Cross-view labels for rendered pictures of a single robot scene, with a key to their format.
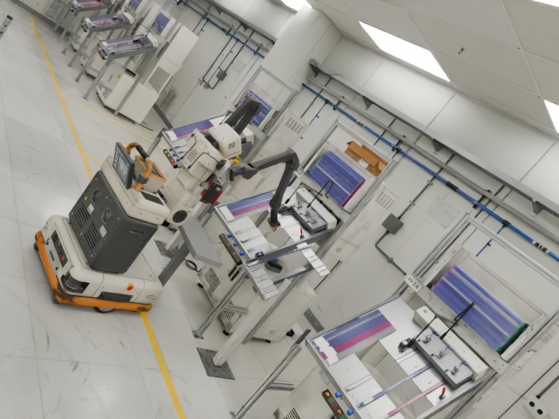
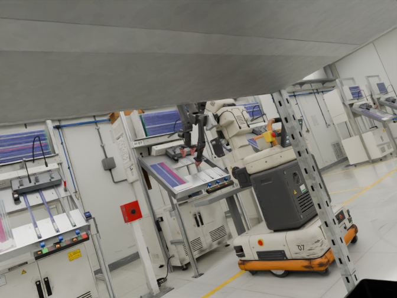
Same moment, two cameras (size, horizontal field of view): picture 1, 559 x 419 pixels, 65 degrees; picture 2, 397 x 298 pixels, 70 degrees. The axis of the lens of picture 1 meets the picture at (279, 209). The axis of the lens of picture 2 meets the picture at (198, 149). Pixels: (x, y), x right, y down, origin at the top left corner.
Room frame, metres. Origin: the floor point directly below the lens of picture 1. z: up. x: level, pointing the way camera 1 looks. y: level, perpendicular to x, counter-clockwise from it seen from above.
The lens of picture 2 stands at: (2.83, 2.88, 0.75)
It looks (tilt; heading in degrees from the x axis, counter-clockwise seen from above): 7 degrees up; 278
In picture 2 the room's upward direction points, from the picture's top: 19 degrees counter-clockwise
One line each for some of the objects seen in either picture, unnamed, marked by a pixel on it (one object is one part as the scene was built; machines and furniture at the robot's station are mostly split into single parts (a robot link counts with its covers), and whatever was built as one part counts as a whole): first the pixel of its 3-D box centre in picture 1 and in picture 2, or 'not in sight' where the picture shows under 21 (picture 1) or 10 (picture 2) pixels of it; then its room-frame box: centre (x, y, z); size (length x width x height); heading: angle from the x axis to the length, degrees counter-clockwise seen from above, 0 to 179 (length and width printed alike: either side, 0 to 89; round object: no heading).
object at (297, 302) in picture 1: (254, 288); (185, 229); (3.72, -0.26, 0.31); 0.70 x 0.65 x 0.62; 46
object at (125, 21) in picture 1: (125, 34); not in sight; (8.00, 4.16, 0.95); 1.37 x 0.82 x 1.90; 136
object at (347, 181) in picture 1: (338, 179); (161, 123); (3.59, -0.22, 1.52); 0.51 x 0.13 x 0.27; 46
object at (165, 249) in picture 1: (191, 219); (141, 248); (3.89, 0.58, 0.39); 0.24 x 0.24 x 0.78; 46
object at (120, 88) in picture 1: (147, 60); not in sight; (6.99, 3.12, 0.95); 1.36 x 0.82 x 1.90; 136
